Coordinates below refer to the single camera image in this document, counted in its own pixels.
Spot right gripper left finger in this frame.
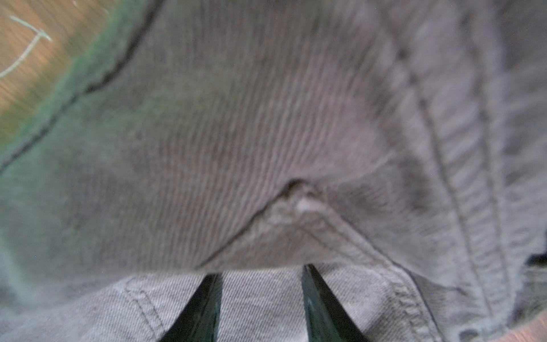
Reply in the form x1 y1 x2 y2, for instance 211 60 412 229
160 274 223 342

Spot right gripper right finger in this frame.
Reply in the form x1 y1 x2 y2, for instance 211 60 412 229
301 264 368 342

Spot brown trousers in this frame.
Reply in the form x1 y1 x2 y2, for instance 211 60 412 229
1 1 546 341

